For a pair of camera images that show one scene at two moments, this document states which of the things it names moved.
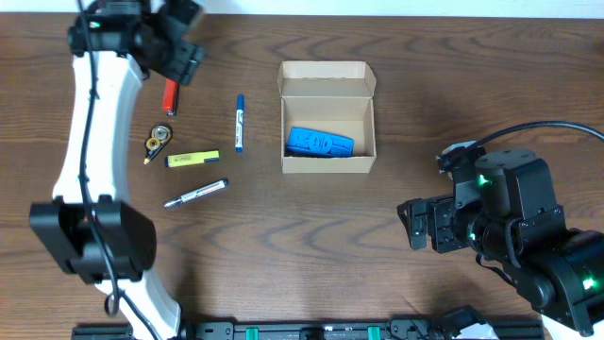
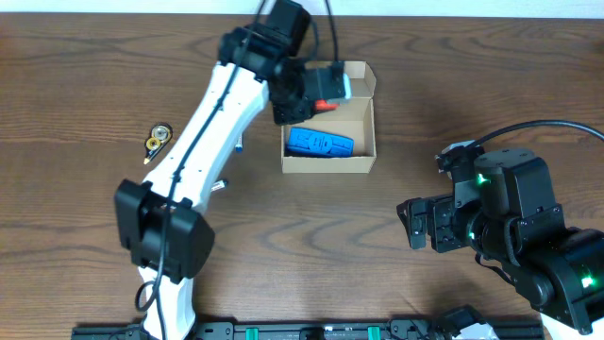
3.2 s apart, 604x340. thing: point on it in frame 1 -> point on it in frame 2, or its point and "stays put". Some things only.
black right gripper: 442,212 stays put
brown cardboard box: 329,96 stays put
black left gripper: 184,62 -> 299,111
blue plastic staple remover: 311,143 stays put
